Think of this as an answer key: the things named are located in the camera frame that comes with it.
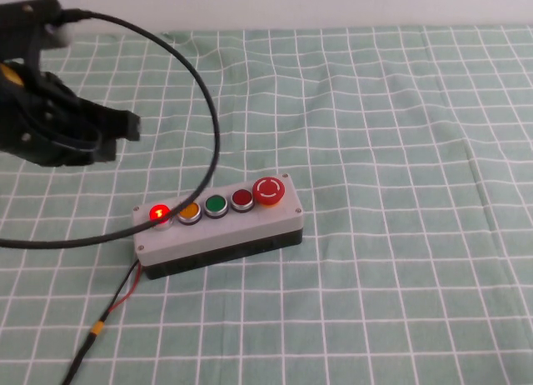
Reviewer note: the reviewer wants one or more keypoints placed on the yellow push button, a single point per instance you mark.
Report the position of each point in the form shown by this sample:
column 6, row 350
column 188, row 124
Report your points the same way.
column 189, row 212

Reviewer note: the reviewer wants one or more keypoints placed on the red mushroom emergency stop button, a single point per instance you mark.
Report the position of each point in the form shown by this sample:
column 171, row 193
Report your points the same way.
column 268, row 189

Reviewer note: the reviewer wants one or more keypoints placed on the lit red push button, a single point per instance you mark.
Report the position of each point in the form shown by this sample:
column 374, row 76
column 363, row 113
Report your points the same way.
column 159, row 212

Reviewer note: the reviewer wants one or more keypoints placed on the green push button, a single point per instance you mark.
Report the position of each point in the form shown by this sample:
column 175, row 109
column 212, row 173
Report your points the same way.
column 215, row 204

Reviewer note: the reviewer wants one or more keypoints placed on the green white checked tablecloth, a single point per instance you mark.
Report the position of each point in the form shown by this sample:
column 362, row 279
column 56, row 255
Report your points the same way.
column 375, row 151

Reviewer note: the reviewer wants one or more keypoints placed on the grey black button switch box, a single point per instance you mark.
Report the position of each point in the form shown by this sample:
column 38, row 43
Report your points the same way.
column 233, row 231

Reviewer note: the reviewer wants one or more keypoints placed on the dark red push button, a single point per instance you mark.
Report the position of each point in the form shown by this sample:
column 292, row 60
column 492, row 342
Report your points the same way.
column 242, row 198

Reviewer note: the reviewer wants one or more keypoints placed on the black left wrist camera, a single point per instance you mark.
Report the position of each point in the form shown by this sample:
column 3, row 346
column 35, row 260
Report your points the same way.
column 25, row 22

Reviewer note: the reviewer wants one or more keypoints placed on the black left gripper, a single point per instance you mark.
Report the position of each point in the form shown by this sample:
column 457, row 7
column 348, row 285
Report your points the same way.
column 46, row 118

